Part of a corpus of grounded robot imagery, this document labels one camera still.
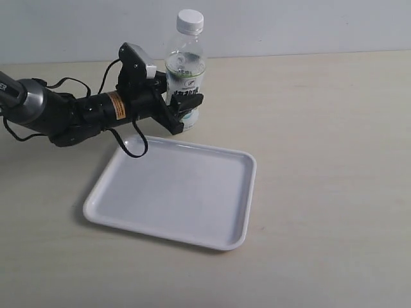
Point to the white bottle cap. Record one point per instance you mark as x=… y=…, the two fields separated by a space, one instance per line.
x=190 y=22

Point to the white rectangular plastic tray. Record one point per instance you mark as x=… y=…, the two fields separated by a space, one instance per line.
x=179 y=191

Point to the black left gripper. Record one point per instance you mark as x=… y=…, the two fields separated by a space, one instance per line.
x=137 y=97

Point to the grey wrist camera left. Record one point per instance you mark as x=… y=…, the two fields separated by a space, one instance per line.
x=137 y=66

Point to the clear plastic drink bottle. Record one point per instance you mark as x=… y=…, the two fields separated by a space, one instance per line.
x=185 y=64

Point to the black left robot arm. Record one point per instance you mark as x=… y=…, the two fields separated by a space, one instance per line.
x=66 y=120

